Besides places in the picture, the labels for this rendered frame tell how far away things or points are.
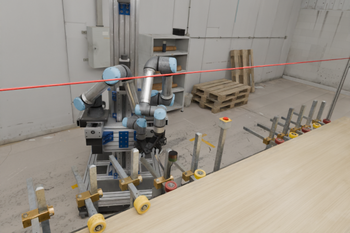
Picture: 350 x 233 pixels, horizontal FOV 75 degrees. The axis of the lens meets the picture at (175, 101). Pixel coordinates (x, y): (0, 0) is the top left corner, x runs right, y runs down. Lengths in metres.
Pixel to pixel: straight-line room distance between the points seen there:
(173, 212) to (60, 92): 2.94
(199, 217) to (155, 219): 0.24
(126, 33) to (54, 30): 1.80
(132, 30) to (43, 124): 2.46
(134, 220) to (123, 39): 1.42
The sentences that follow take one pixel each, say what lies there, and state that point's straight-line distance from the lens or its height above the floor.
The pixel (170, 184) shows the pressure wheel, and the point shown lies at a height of 0.91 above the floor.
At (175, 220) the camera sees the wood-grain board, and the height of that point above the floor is 0.90.
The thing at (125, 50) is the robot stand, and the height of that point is 1.60.
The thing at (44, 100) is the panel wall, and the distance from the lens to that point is 3.91.
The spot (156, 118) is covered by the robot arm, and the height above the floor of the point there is 1.30.
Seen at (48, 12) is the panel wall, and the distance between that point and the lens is 3.70.
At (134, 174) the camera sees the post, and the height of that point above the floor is 1.01.
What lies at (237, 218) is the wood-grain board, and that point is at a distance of 1.48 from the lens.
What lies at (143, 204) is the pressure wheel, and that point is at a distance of 1.36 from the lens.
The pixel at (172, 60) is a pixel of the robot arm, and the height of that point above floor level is 1.61.
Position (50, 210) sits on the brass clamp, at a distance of 1.42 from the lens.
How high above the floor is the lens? 1.95
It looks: 21 degrees down
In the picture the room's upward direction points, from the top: 5 degrees clockwise
